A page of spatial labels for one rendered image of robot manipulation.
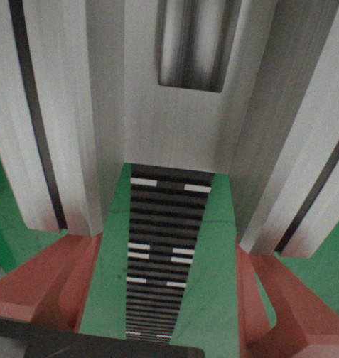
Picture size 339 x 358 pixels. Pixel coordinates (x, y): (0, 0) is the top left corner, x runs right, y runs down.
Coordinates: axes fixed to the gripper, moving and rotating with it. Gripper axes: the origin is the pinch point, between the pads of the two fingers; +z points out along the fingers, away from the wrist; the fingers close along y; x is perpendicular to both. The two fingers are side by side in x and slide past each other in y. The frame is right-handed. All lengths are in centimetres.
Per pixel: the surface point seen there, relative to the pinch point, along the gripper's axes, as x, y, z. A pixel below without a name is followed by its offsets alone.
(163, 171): -1.1, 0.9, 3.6
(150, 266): 7.8, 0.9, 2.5
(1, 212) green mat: 6.2, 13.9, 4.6
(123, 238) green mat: 7.5, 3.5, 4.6
